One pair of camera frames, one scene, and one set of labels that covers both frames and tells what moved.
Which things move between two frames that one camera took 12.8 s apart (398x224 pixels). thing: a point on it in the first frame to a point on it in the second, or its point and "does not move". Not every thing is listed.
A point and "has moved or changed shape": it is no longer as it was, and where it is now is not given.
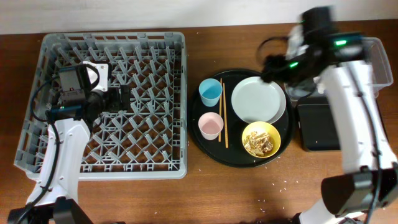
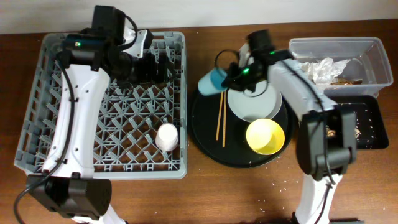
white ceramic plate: (255, 99) does not move
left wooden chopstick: (220, 107) does not move
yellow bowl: (261, 139) has moved or changed shape
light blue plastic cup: (210, 91) to (211, 83)
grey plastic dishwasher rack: (149, 144) does not move
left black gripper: (115, 103) to (149, 74)
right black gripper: (288, 71) to (232, 80)
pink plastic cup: (210, 124) to (166, 138)
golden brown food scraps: (258, 144) to (332, 132)
